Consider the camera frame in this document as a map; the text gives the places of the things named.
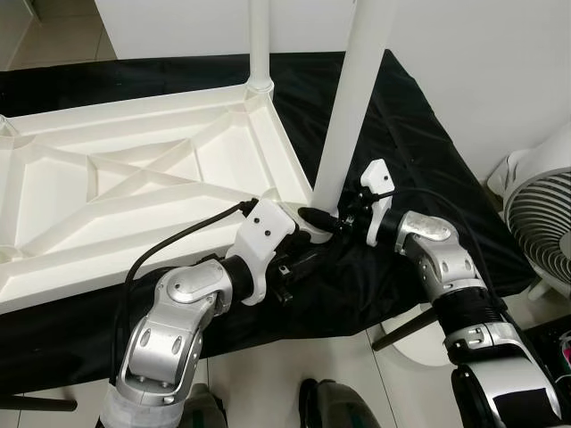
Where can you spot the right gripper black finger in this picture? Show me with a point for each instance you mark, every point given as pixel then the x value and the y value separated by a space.
pixel 319 219

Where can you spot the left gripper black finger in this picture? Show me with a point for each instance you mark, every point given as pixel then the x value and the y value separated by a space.
pixel 317 260

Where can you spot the white plastic table leg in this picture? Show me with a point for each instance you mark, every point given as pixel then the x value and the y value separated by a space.
pixel 357 89
pixel 260 45

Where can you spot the white plastic children table top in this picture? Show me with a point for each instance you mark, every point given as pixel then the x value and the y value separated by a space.
pixel 134 178

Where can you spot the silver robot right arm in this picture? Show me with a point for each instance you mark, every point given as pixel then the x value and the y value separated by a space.
pixel 437 259

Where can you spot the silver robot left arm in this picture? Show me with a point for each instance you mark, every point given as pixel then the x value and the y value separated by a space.
pixel 169 330

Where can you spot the black table cloth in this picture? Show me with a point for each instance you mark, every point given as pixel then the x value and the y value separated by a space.
pixel 419 134

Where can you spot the white round floor plate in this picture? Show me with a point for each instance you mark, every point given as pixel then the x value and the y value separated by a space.
pixel 424 352

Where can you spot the grey robot right foot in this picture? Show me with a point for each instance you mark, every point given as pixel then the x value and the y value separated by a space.
pixel 339 410

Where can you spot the grey robot foot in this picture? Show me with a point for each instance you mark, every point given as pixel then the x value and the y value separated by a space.
pixel 207 410
pixel 339 410

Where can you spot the grey robot left foot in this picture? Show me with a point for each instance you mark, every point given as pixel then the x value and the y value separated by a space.
pixel 207 410

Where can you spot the white floor fan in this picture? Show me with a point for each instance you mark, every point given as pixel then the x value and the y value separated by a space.
pixel 540 214

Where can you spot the black floor stand base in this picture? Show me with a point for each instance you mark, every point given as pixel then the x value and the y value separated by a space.
pixel 560 334

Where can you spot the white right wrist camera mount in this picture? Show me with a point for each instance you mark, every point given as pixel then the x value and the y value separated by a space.
pixel 379 187

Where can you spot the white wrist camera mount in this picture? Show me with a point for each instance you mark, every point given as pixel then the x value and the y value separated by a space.
pixel 379 187
pixel 263 232

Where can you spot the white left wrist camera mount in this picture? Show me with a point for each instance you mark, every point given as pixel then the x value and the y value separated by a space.
pixel 263 232

